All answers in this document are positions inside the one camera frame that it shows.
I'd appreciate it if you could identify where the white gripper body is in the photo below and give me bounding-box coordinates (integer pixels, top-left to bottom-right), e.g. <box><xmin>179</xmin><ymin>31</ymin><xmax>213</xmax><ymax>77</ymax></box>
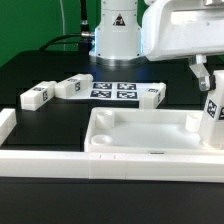
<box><xmin>142</xmin><ymin>0</ymin><xmax>224</xmax><ymax>61</ymax></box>

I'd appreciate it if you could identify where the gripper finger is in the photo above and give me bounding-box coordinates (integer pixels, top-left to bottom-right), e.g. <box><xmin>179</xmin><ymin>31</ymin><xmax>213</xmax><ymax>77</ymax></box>
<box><xmin>188</xmin><ymin>55</ymin><xmax>214</xmax><ymax>91</ymax></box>

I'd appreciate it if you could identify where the white desk top tray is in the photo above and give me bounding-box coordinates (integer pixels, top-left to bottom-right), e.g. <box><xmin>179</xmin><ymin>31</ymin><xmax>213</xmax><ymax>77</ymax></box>
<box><xmin>84</xmin><ymin>107</ymin><xmax>224</xmax><ymax>155</ymax></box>

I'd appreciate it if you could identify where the white marker sheet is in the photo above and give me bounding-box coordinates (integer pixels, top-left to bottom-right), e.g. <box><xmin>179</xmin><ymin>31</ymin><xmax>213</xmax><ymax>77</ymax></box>
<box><xmin>71</xmin><ymin>82</ymin><xmax>155</xmax><ymax>101</ymax></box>

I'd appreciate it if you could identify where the white front fence bar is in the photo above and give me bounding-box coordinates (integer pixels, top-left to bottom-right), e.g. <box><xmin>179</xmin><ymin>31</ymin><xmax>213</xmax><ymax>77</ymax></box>
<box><xmin>0</xmin><ymin>150</ymin><xmax>224</xmax><ymax>183</ymax></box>

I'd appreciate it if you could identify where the white left fence block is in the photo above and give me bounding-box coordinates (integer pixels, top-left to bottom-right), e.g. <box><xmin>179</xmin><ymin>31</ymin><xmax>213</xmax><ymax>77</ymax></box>
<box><xmin>0</xmin><ymin>108</ymin><xmax>17</xmax><ymax>146</ymax></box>

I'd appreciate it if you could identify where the black cable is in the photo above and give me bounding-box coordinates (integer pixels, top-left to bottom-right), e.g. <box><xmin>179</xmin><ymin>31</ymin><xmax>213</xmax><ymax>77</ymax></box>
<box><xmin>39</xmin><ymin>0</ymin><xmax>96</xmax><ymax>52</ymax></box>

